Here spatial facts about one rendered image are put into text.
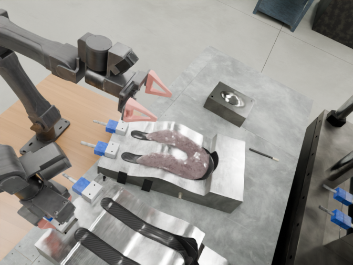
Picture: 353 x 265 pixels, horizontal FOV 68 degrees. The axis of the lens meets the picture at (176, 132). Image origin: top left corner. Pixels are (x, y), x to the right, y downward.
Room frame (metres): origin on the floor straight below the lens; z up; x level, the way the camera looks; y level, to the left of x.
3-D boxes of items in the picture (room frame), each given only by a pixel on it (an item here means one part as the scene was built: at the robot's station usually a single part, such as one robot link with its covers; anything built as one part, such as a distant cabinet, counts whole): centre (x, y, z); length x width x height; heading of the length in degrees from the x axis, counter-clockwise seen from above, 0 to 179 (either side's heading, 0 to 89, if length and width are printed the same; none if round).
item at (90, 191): (0.32, 0.22, 0.89); 0.13 x 0.05 x 0.05; 78
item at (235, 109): (1.00, -0.19, 0.84); 0.20 x 0.15 x 0.07; 78
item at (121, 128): (0.60, 0.24, 0.86); 0.13 x 0.05 x 0.05; 95
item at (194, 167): (0.57, -0.03, 0.90); 0.26 x 0.18 x 0.08; 95
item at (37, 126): (0.49, 0.43, 0.90); 0.09 x 0.06 x 0.06; 176
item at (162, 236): (0.22, -0.02, 0.92); 0.35 x 0.16 x 0.09; 78
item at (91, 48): (0.48, 0.26, 1.24); 0.12 x 0.09 x 0.12; 86
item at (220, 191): (0.57, -0.03, 0.86); 0.50 x 0.26 x 0.11; 95
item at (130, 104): (0.43, 0.10, 1.20); 0.09 x 0.07 x 0.07; 86
